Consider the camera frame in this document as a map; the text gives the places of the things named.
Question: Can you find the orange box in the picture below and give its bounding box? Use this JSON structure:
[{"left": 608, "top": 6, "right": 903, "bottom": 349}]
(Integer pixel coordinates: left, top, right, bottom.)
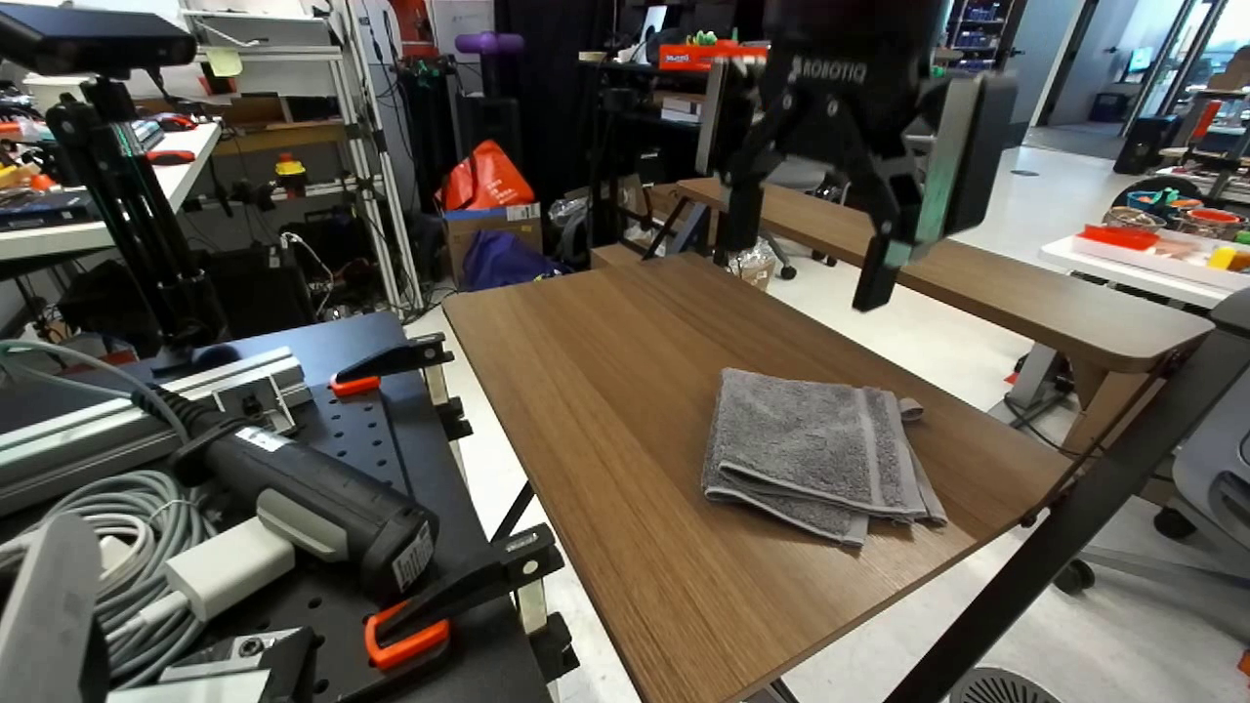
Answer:
[{"left": 651, "top": 38, "right": 774, "bottom": 80}]

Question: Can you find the white cluttered side table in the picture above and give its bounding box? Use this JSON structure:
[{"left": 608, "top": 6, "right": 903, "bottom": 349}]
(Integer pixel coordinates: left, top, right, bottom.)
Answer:
[{"left": 0, "top": 119, "right": 226, "bottom": 267}]

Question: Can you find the purple dumbbell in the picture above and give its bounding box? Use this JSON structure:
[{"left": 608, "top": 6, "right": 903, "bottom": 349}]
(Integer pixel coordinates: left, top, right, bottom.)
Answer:
[{"left": 453, "top": 26, "right": 530, "bottom": 59}]

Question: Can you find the black stereo camera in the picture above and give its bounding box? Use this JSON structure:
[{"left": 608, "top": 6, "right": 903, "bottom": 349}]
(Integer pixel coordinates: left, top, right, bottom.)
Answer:
[{"left": 0, "top": 0, "right": 198, "bottom": 80}]

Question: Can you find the red flat toy block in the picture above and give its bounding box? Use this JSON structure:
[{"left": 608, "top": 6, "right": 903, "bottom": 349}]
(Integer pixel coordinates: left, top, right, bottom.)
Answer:
[{"left": 1079, "top": 218, "right": 1165, "bottom": 256}]

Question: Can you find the aluminium extrusion rail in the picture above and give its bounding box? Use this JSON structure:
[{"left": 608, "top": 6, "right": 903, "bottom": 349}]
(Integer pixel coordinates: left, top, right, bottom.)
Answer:
[{"left": 0, "top": 345, "right": 316, "bottom": 520}]

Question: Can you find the white power adapter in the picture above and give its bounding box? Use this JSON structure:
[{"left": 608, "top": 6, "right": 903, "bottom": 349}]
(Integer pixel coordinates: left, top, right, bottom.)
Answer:
[{"left": 162, "top": 515, "right": 299, "bottom": 624}]

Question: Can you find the long wooden bench table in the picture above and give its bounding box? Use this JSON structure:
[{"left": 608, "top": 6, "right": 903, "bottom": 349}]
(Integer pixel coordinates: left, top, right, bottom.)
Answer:
[{"left": 643, "top": 174, "right": 1218, "bottom": 463}]

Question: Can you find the grey flat blade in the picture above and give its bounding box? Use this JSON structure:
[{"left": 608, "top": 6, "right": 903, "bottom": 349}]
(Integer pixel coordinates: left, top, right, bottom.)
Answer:
[{"left": 0, "top": 509, "right": 109, "bottom": 703}]

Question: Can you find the large black orange clamp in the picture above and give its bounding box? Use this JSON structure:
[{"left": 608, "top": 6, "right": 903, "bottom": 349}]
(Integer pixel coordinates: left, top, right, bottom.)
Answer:
[{"left": 358, "top": 524, "right": 567, "bottom": 677}]

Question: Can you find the black diagonal stand strut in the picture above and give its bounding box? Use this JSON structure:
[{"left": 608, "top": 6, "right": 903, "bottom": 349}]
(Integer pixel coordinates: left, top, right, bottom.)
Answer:
[{"left": 885, "top": 291, "right": 1250, "bottom": 703}]

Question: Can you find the cardboard box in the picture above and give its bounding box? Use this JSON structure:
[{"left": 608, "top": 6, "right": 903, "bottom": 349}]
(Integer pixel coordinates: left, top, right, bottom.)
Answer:
[{"left": 442, "top": 200, "right": 549, "bottom": 285}]

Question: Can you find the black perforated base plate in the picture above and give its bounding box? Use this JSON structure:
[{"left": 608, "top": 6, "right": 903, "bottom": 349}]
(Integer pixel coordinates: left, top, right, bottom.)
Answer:
[{"left": 0, "top": 309, "right": 583, "bottom": 703}]

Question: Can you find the grey coiled cable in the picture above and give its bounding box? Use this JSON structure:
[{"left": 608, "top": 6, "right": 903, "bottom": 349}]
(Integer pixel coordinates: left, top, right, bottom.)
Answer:
[{"left": 0, "top": 464, "right": 220, "bottom": 689}]

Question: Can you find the white metal shelf frame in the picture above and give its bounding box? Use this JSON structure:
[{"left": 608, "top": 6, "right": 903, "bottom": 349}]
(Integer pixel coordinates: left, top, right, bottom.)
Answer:
[{"left": 181, "top": 0, "right": 431, "bottom": 322}]

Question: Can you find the grey folded towel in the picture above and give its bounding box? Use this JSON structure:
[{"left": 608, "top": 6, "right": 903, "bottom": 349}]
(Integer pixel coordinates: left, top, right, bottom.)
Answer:
[{"left": 698, "top": 362, "right": 951, "bottom": 551}]

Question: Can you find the round black fan grille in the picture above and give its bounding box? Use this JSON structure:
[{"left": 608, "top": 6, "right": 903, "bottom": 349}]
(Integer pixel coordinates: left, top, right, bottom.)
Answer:
[{"left": 945, "top": 666, "right": 1063, "bottom": 703}]

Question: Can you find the white table with toys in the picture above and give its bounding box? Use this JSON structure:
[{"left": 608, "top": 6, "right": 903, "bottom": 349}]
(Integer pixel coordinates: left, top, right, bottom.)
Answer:
[{"left": 1037, "top": 224, "right": 1250, "bottom": 314}]

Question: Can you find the grey office chair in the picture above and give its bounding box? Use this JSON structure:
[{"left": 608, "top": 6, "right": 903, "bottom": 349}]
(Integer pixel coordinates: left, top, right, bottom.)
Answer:
[{"left": 1049, "top": 366, "right": 1250, "bottom": 646}]

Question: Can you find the orange bag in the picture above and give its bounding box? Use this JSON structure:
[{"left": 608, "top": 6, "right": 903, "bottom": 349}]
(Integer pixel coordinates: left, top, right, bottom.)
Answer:
[{"left": 432, "top": 138, "right": 539, "bottom": 218}]

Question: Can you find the dark grey handheld device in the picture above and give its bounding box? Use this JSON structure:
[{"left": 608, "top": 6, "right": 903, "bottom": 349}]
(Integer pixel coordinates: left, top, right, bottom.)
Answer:
[{"left": 190, "top": 423, "right": 442, "bottom": 606}]

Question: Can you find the black camera tripod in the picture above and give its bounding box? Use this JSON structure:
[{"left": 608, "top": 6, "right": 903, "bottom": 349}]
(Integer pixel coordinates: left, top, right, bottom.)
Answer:
[{"left": 44, "top": 75, "right": 226, "bottom": 358}]

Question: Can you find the small black orange clamp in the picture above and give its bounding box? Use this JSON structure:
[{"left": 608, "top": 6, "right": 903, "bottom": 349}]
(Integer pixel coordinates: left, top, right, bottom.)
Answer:
[{"left": 325, "top": 334, "right": 457, "bottom": 404}]

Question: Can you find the blue bag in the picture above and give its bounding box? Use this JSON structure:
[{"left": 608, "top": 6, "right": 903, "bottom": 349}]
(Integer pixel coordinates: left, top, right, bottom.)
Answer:
[{"left": 457, "top": 231, "right": 558, "bottom": 295}]

